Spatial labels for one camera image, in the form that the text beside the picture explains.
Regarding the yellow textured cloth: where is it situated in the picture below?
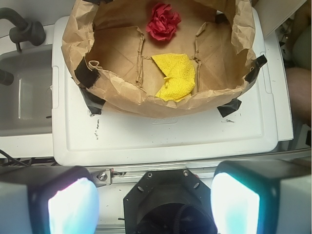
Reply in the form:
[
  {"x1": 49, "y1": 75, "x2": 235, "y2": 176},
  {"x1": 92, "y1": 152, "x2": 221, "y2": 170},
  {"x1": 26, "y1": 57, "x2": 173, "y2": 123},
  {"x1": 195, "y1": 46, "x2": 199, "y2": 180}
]
[{"x1": 152, "y1": 53, "x2": 195, "y2": 102}]

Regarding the black octagonal mount plate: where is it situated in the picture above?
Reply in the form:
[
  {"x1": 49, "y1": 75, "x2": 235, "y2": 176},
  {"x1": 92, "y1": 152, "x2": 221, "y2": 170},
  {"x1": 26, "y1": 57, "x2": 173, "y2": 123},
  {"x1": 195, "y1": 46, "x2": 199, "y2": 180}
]
[{"x1": 123, "y1": 169, "x2": 218, "y2": 234}]

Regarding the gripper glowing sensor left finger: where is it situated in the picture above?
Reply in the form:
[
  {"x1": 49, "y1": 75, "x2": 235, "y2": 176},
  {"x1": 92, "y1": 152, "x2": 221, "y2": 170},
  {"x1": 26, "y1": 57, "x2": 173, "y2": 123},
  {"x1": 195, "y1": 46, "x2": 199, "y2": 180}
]
[{"x1": 0, "y1": 166, "x2": 99, "y2": 234}]

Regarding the brown paper bag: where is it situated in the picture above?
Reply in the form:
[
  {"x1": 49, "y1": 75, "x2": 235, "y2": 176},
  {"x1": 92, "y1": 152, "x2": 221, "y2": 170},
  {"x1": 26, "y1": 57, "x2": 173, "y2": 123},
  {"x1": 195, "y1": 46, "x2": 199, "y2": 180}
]
[{"x1": 61, "y1": 0, "x2": 259, "y2": 118}]

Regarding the white plastic bin lid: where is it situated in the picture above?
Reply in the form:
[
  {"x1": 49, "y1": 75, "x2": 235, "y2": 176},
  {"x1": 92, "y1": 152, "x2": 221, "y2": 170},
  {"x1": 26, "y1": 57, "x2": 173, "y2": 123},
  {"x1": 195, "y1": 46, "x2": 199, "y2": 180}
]
[{"x1": 52, "y1": 17, "x2": 278, "y2": 166}]

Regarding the black tape piece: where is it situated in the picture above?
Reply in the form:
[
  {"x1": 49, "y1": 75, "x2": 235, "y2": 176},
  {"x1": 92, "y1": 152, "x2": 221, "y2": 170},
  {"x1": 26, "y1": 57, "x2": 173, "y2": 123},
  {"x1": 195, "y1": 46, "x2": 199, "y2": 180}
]
[
  {"x1": 79, "y1": 88, "x2": 106, "y2": 115},
  {"x1": 217, "y1": 98, "x2": 242, "y2": 117}
]

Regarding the black tape piece front left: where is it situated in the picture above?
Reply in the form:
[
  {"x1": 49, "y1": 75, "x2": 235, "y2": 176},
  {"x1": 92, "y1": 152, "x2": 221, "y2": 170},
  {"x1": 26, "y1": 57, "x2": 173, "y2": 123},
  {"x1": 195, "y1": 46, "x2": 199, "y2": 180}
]
[{"x1": 79, "y1": 88, "x2": 106, "y2": 115}]

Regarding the grey plastic sink basin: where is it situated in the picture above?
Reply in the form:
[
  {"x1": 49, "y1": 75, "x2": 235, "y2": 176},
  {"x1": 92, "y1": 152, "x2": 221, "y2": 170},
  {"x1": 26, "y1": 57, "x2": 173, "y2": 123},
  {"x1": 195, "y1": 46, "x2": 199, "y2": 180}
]
[{"x1": 0, "y1": 45, "x2": 52, "y2": 137}]

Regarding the black tape piece left rim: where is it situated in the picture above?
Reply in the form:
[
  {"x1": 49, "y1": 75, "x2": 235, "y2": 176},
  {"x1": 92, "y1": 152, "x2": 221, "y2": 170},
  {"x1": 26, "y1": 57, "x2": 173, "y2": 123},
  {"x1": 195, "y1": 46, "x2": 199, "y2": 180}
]
[{"x1": 74, "y1": 57, "x2": 100, "y2": 88}]

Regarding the aluminium rail with bracket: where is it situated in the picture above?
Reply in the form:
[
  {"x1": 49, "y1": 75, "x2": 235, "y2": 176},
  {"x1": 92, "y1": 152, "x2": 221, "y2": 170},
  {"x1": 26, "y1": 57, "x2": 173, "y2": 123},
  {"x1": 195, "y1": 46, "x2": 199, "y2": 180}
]
[{"x1": 87, "y1": 166, "x2": 216, "y2": 187}]

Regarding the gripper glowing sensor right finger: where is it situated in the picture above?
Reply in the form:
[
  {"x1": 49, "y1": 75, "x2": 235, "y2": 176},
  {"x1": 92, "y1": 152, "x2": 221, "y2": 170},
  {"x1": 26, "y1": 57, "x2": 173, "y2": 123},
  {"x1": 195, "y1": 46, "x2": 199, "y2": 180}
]
[{"x1": 211, "y1": 160, "x2": 312, "y2": 234}]

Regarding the black tape piece front right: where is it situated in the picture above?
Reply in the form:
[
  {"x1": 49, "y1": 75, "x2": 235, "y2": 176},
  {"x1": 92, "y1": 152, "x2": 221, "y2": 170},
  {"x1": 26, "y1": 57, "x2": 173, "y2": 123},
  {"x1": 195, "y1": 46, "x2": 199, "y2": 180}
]
[{"x1": 217, "y1": 98, "x2": 242, "y2": 117}]

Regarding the black tape piece right rim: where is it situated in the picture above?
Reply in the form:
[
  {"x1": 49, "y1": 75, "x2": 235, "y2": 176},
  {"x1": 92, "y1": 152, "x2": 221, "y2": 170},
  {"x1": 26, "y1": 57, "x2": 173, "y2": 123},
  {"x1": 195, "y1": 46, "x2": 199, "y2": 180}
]
[{"x1": 245, "y1": 55, "x2": 267, "y2": 85}]

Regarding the grey faucet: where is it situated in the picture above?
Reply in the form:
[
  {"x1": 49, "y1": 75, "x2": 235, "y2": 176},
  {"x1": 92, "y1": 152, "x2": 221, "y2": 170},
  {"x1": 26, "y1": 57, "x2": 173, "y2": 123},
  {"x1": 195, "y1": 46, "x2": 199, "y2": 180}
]
[{"x1": 0, "y1": 7, "x2": 46, "y2": 53}]

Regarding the black cable at left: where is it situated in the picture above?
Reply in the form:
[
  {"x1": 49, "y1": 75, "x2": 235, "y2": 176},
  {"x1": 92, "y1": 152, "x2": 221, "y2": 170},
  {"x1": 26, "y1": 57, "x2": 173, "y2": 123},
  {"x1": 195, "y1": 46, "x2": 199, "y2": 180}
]
[{"x1": 0, "y1": 148, "x2": 31, "y2": 168}]

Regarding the black tape piece rim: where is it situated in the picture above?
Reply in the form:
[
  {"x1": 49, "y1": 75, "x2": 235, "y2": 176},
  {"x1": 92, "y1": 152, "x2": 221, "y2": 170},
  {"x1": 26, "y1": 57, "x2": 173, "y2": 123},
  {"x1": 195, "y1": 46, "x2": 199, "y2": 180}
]
[
  {"x1": 74, "y1": 57, "x2": 100, "y2": 88},
  {"x1": 245, "y1": 55, "x2": 267, "y2": 85}
]

